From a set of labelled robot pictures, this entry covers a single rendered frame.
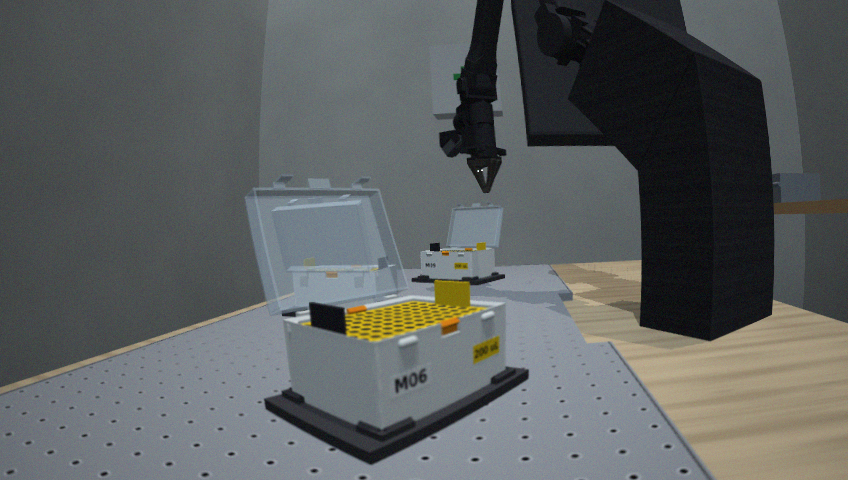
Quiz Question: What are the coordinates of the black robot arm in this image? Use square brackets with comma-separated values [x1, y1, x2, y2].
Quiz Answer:
[439, 0, 597, 158]

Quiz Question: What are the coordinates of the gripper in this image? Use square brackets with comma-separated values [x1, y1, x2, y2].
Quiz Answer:
[460, 123, 506, 193]

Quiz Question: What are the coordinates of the white tip box with lid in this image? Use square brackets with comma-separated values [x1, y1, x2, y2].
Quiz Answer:
[244, 174, 506, 430]

